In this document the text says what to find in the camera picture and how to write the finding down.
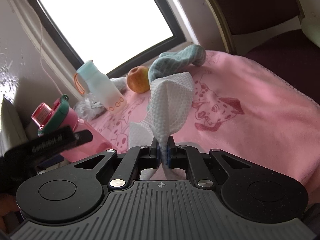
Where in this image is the white hanging cable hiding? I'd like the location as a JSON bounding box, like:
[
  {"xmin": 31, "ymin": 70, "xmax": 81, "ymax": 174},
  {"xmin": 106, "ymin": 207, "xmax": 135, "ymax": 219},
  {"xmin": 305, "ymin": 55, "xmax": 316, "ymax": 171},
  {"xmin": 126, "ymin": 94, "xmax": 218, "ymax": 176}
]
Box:
[{"xmin": 19, "ymin": 0, "xmax": 63, "ymax": 98}]

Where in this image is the teal knitted cloth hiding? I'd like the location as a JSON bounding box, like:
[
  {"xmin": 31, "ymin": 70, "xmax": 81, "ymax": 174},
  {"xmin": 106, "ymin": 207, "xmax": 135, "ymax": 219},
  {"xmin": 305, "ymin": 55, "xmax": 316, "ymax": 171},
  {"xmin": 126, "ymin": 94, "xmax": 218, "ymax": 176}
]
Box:
[{"xmin": 148, "ymin": 44, "xmax": 206, "ymax": 83}]

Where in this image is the crumpled clear plastic bag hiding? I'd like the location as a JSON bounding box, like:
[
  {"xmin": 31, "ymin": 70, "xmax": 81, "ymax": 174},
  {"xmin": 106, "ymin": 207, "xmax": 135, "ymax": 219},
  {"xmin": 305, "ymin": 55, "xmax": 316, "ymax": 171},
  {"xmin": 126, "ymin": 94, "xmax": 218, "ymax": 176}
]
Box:
[{"xmin": 73, "ymin": 93, "xmax": 107, "ymax": 121}]

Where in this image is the pink bottle with green lid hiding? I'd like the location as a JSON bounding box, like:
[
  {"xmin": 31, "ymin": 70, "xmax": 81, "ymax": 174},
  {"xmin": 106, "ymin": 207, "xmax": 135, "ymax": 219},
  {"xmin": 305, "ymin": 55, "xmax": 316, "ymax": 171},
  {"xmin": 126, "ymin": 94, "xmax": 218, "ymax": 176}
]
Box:
[{"xmin": 31, "ymin": 94, "xmax": 114, "ymax": 163}]

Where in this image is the orange apple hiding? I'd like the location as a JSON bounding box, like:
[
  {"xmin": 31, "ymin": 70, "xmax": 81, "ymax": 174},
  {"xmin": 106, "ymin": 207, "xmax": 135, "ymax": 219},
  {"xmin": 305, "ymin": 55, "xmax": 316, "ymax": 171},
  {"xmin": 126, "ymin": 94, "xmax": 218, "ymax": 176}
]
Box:
[{"xmin": 126, "ymin": 66, "xmax": 150, "ymax": 94}]

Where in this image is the white textured wipe cloth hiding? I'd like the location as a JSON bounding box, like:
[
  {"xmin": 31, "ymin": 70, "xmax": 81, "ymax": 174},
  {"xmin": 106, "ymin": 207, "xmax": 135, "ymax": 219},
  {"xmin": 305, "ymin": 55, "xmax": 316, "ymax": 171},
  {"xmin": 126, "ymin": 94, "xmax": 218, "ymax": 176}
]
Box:
[{"xmin": 129, "ymin": 72, "xmax": 194, "ymax": 180}]

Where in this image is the dark maroon chair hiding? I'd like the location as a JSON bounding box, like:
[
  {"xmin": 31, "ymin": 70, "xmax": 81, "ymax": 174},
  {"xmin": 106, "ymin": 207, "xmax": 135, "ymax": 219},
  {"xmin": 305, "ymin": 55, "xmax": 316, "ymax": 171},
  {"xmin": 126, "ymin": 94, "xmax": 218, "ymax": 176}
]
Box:
[{"xmin": 197, "ymin": 0, "xmax": 320, "ymax": 73}]

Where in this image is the frosted bottle with mint lid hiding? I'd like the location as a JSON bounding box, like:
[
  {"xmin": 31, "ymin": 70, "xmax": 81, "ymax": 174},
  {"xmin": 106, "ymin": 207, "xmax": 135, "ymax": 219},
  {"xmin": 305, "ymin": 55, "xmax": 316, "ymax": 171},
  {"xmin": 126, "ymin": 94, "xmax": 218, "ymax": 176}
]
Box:
[{"xmin": 74, "ymin": 60, "xmax": 127, "ymax": 114}]

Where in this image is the pink dalmatian print towel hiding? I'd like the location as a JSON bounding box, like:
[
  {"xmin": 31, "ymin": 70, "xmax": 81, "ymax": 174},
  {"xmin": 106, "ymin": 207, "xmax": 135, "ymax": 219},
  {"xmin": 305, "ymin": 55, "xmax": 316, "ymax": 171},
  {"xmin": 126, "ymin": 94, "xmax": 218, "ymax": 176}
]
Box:
[{"xmin": 91, "ymin": 51, "xmax": 319, "ymax": 203}]

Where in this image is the black framed window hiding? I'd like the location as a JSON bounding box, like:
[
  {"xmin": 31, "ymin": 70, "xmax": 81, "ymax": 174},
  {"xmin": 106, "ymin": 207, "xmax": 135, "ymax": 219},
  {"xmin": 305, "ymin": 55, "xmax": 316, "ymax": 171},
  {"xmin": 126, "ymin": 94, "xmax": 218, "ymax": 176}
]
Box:
[{"xmin": 27, "ymin": 0, "xmax": 186, "ymax": 77}]

